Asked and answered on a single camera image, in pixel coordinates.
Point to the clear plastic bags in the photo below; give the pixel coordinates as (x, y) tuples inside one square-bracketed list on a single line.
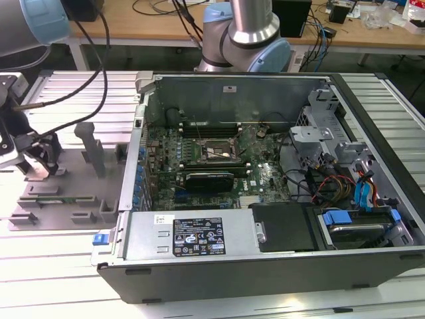
[(382, 16)]

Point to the silver power supply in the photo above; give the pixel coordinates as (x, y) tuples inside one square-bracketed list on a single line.
[(146, 239)]

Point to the small black device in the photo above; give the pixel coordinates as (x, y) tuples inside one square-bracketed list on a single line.
[(330, 32)]

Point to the blue case latch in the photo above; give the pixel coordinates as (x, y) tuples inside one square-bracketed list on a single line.
[(99, 240)]

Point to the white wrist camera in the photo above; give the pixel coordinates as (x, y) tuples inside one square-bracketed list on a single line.
[(8, 156)]

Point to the silver metal disk bay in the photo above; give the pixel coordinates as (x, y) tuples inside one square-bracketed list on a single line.
[(310, 134)]

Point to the CPU socket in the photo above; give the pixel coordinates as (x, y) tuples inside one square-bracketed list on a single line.
[(216, 149)]

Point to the open black PC case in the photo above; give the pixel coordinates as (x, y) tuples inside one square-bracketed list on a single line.
[(299, 276)]

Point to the small black open box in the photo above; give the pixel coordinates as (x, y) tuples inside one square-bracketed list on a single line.
[(338, 15)]

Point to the wooden desk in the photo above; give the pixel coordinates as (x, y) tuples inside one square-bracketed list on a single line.
[(149, 30)]

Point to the black graphics card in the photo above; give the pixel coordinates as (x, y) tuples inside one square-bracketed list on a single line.
[(209, 182)]

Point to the wide black box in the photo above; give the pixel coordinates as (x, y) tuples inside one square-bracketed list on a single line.
[(86, 10)]

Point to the black plastic shroud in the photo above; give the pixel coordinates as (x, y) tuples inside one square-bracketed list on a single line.
[(285, 229)]

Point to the grey parts rack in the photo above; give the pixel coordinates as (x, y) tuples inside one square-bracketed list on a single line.
[(73, 192)]

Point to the round coin battery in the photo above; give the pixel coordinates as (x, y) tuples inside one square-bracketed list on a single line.
[(261, 132)]

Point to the white and red bag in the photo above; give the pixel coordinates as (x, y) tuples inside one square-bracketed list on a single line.
[(415, 13)]

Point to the tall black box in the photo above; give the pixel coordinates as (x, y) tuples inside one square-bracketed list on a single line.
[(292, 16)]

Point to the green motherboard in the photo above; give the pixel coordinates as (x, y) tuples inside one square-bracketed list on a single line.
[(265, 189)]

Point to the green RAM stick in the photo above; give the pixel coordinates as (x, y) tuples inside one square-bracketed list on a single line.
[(66, 200)]

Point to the hard disk in blue carrier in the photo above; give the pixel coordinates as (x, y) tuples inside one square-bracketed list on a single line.
[(358, 234)]

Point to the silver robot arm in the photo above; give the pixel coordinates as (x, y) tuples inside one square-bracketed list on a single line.
[(252, 20)]

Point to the RAM slot white clips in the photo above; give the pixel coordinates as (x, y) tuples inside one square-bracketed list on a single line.
[(240, 173), (212, 125)]

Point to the silver finned heatsink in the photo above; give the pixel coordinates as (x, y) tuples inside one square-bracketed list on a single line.
[(250, 201)]

